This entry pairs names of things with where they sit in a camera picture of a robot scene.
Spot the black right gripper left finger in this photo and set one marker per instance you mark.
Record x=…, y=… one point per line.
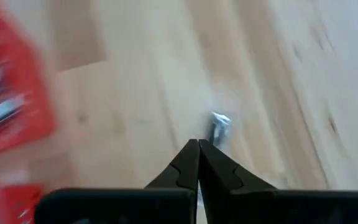
x=120, y=208

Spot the red plastic slotted basket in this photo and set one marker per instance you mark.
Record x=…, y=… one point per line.
x=36, y=109
x=11, y=199

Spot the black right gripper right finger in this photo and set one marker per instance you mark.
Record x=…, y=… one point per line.
x=291, y=208

